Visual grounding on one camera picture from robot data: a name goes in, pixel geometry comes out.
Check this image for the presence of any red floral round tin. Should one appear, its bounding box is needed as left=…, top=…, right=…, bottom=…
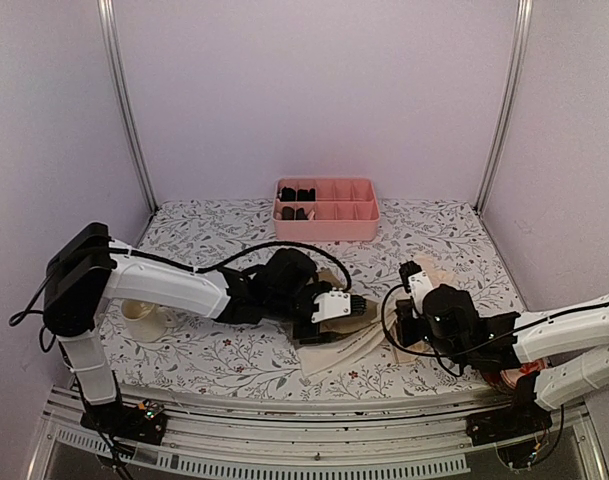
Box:
left=482, top=359, right=548, bottom=395

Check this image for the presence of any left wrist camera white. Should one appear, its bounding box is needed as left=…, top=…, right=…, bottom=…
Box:
left=311, top=290, right=367, bottom=323

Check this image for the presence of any left aluminium frame post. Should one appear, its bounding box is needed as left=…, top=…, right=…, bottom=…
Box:
left=97, top=0, right=158, bottom=214

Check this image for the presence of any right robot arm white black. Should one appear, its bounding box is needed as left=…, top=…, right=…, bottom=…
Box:
left=393, top=285, right=609, bottom=445

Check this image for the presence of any aluminium frame post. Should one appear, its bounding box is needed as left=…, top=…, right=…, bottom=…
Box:
left=474, top=0, right=533, bottom=217
left=97, top=0, right=158, bottom=214

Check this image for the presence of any olive beige underwear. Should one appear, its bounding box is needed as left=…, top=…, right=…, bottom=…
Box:
left=296, top=267, right=400, bottom=377

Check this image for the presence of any right aluminium frame post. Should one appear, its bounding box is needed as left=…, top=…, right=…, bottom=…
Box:
left=474, top=0, right=533, bottom=217

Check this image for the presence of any black rolled underwear front middle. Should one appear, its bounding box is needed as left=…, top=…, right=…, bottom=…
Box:
left=295, top=208, right=308, bottom=220

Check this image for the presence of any peach underwear pile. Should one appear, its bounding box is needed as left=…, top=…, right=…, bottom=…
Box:
left=393, top=255, right=457, bottom=365

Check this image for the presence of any cream ceramic mug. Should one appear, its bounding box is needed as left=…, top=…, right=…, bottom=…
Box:
left=120, top=300, right=177, bottom=343

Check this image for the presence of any black rolled underwear back left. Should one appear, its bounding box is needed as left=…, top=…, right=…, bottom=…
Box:
left=280, top=187, right=297, bottom=202

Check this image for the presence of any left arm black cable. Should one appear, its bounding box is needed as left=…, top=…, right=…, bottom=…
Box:
left=128, top=241, right=353, bottom=293

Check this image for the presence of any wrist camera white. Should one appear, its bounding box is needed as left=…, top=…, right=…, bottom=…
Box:
left=311, top=290, right=367, bottom=323
left=399, top=261, right=434, bottom=303

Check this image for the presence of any black rolled underwear front left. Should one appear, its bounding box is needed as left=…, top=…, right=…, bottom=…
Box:
left=281, top=206, right=295, bottom=221

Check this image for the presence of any pink compartment organizer box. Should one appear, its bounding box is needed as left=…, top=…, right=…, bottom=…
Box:
left=272, top=177, right=380, bottom=242

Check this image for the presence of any black rolled underwear back middle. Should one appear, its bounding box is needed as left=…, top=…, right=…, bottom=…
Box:
left=296, top=189, right=310, bottom=202

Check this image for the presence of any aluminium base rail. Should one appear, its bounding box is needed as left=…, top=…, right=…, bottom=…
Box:
left=25, top=384, right=609, bottom=480

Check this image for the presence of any floral patterned table mat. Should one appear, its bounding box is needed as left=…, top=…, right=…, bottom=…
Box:
left=100, top=200, right=523, bottom=401

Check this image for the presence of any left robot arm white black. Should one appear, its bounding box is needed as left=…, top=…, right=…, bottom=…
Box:
left=43, top=223, right=350, bottom=445

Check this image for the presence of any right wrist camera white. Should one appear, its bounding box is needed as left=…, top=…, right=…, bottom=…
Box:
left=399, top=261, right=434, bottom=303

